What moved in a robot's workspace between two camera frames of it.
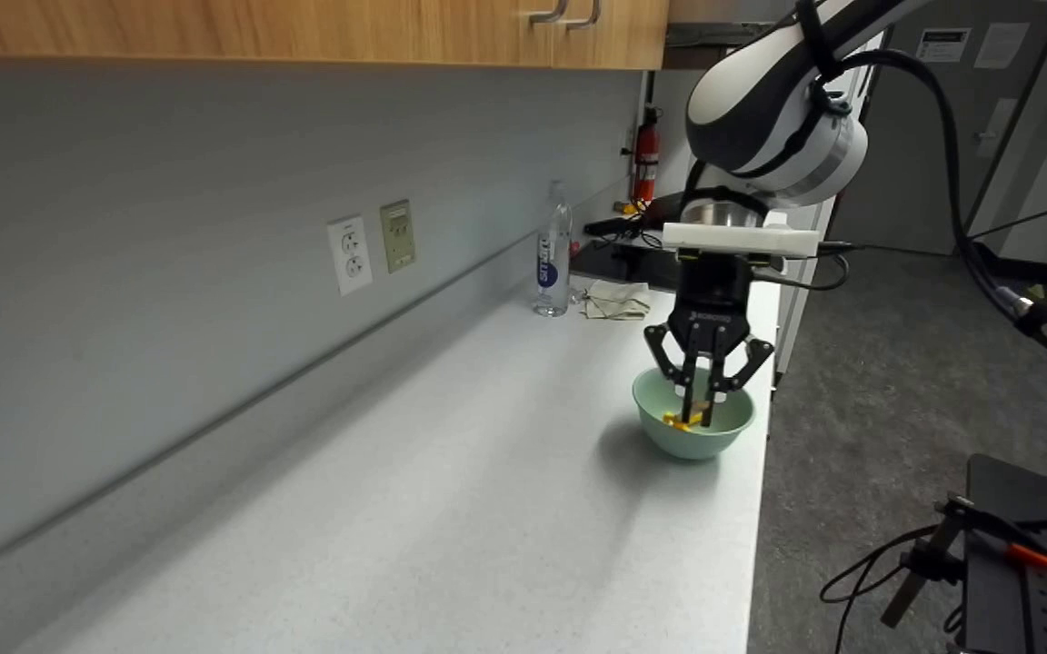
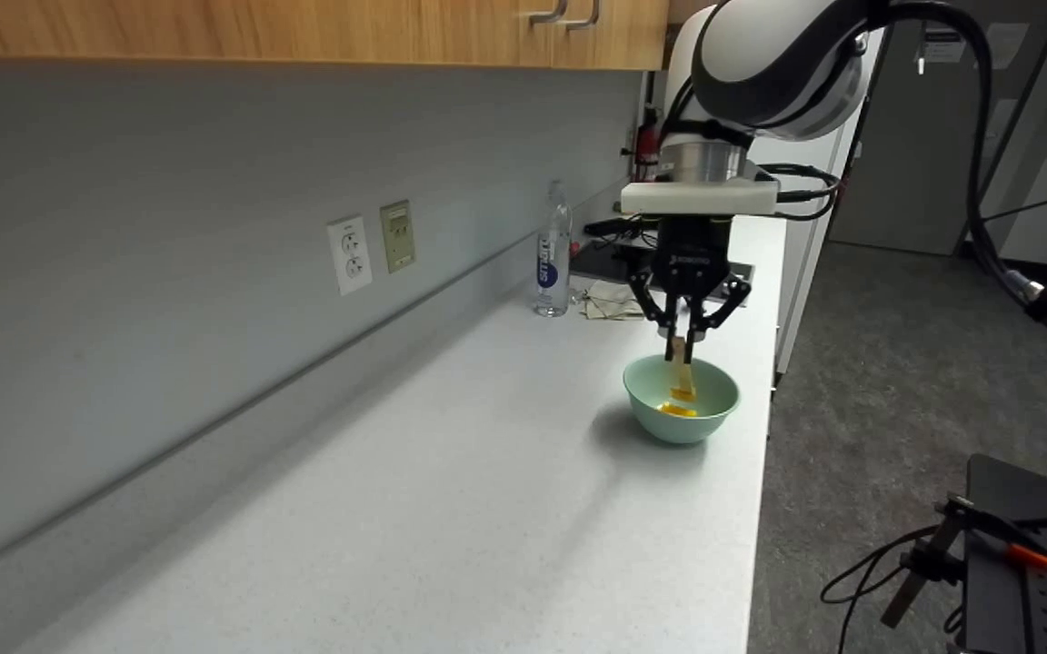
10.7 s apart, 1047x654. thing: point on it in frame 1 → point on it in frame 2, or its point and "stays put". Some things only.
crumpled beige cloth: [621, 300] stays put
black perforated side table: [1028, 608] stays put
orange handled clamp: [999, 534] stays put
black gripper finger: [678, 371] → [660, 305]
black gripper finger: [734, 371] → [706, 311]
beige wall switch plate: [397, 241] stays put
